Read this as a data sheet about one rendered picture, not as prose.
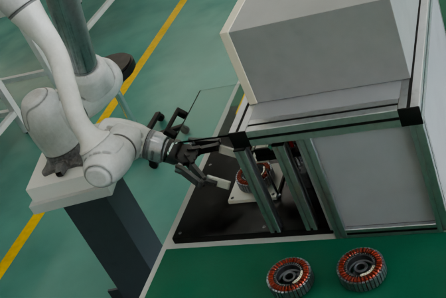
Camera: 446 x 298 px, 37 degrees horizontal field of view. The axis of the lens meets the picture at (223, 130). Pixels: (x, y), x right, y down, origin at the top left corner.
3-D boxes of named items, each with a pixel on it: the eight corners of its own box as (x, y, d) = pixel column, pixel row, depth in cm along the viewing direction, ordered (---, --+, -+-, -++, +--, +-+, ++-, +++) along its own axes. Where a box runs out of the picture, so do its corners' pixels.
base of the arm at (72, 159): (39, 184, 234) (31, 173, 231) (54, 145, 251) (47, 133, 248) (85, 172, 229) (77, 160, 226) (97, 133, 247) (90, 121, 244)
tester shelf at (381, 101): (233, 149, 158) (227, 133, 156) (290, 12, 209) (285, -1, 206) (423, 124, 139) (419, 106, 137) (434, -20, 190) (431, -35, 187)
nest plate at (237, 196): (229, 204, 192) (227, 201, 191) (241, 170, 203) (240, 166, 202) (277, 200, 185) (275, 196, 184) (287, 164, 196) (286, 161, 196)
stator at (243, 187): (235, 196, 192) (230, 186, 190) (244, 170, 200) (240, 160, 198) (271, 192, 187) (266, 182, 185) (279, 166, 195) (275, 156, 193)
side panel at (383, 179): (336, 239, 167) (298, 140, 151) (338, 230, 170) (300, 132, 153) (451, 231, 155) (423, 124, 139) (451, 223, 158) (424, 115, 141)
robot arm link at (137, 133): (150, 150, 204) (136, 172, 192) (103, 137, 205) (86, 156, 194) (156, 121, 198) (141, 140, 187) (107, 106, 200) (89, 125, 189)
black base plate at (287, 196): (174, 243, 190) (171, 238, 189) (232, 111, 237) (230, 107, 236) (333, 233, 169) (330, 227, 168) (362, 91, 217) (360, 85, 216)
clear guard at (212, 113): (162, 162, 177) (153, 145, 174) (190, 109, 195) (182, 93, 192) (276, 148, 163) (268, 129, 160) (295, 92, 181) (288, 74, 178)
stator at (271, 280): (261, 293, 162) (256, 283, 160) (287, 261, 167) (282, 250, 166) (298, 307, 154) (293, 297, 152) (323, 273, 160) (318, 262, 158)
